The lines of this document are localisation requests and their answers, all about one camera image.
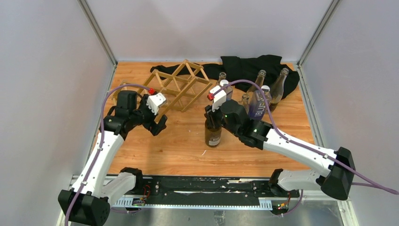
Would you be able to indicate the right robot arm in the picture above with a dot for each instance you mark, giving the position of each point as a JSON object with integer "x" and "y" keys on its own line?
{"x": 330, "y": 171}

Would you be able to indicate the clear bottle with silver label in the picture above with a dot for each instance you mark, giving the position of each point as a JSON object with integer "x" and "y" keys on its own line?
{"x": 277, "y": 89}

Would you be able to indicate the dark brown wine bottle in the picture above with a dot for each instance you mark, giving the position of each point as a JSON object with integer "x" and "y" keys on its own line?
{"x": 212, "y": 134}

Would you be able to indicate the blue labelled clear bottle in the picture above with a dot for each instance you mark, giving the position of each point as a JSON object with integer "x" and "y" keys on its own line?
{"x": 228, "y": 89}

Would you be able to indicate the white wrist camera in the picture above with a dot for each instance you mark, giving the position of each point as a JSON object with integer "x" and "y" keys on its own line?
{"x": 155, "y": 102}
{"x": 218, "y": 96}

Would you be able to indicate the clear bottle with black label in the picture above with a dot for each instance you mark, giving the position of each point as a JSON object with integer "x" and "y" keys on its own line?
{"x": 259, "y": 82}

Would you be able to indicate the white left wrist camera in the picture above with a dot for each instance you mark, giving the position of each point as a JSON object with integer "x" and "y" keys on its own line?
{"x": 155, "y": 102}

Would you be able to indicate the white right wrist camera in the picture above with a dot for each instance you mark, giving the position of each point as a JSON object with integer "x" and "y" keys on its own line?
{"x": 218, "y": 96}

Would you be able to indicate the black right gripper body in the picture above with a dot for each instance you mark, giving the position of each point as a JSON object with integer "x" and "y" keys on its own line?
{"x": 216, "y": 118}

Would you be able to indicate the black cloth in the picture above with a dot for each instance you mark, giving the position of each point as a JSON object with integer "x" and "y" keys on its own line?
{"x": 237, "y": 68}

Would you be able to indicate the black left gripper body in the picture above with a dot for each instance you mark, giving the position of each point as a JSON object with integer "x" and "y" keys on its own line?
{"x": 143, "y": 115}

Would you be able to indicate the wooden lattice wine rack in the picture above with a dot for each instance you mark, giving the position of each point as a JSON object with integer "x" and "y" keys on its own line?
{"x": 182, "y": 83}

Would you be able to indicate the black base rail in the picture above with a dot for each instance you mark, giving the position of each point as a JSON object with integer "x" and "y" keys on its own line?
{"x": 209, "y": 193}

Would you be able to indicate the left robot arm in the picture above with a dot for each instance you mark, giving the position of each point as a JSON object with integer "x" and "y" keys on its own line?
{"x": 89, "y": 200}

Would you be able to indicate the small clear glass bottle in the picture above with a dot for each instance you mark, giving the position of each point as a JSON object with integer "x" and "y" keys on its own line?
{"x": 222, "y": 76}

